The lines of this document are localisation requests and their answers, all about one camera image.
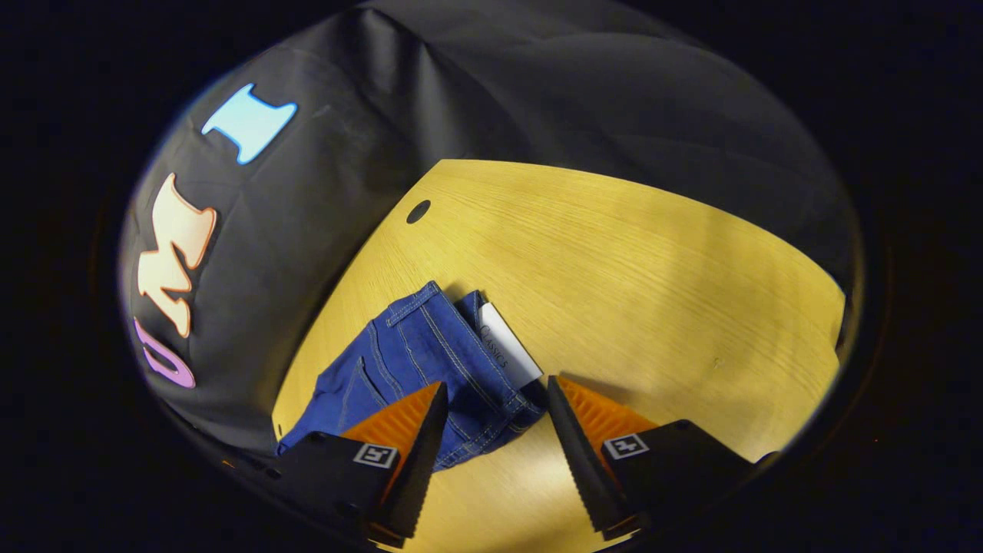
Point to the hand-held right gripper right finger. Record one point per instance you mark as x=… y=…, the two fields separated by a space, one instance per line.
x=576 y=453

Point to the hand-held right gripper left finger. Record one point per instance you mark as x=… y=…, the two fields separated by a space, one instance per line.
x=426 y=453

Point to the blue denim jeans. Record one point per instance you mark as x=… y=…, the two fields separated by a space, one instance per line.
x=415 y=346

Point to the white paper hang tag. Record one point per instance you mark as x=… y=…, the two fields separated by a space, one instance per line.
x=507 y=346

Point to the black backdrop cloth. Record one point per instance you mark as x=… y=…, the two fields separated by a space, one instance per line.
x=345 y=153

